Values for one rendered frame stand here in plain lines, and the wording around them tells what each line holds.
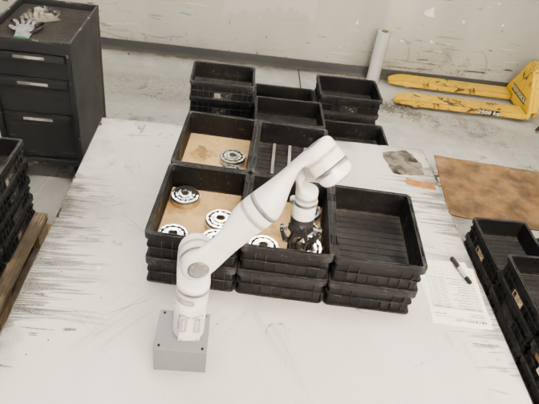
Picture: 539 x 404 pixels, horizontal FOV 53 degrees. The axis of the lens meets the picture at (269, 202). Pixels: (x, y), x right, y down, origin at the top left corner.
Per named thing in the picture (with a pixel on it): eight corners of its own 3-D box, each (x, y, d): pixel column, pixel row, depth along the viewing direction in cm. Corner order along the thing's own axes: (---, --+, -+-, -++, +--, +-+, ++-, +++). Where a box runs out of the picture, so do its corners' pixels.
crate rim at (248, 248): (333, 263, 170) (334, 258, 168) (238, 251, 169) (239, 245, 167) (329, 188, 201) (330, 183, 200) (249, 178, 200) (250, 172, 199)
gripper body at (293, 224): (289, 218, 167) (285, 241, 173) (316, 222, 167) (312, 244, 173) (290, 204, 173) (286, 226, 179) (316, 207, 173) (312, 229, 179)
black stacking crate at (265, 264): (326, 284, 176) (334, 259, 169) (237, 272, 175) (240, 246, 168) (324, 208, 207) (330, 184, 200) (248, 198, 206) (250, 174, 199)
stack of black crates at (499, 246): (536, 306, 275) (557, 274, 260) (480, 301, 272) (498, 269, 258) (508, 252, 306) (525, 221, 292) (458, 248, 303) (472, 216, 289)
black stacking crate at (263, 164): (324, 208, 207) (330, 184, 200) (248, 198, 206) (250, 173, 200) (322, 152, 239) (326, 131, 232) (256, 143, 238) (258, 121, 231)
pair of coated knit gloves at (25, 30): (33, 41, 279) (32, 35, 277) (-5, 37, 278) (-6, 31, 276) (47, 23, 299) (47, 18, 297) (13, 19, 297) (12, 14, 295)
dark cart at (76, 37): (85, 185, 329) (70, 43, 274) (10, 178, 325) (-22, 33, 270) (107, 134, 376) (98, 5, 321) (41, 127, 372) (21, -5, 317)
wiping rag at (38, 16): (54, 26, 296) (54, 21, 294) (13, 22, 295) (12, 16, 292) (69, 10, 319) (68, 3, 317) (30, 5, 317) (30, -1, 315)
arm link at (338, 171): (338, 172, 152) (320, 148, 151) (359, 167, 125) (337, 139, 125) (313, 192, 151) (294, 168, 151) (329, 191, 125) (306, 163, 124)
